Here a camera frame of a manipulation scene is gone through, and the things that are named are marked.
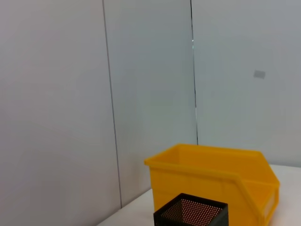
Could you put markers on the black mesh pen holder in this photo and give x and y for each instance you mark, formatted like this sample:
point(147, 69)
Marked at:
point(190, 209)

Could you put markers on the yellow plastic bin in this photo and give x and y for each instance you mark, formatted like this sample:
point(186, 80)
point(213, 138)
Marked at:
point(200, 174)

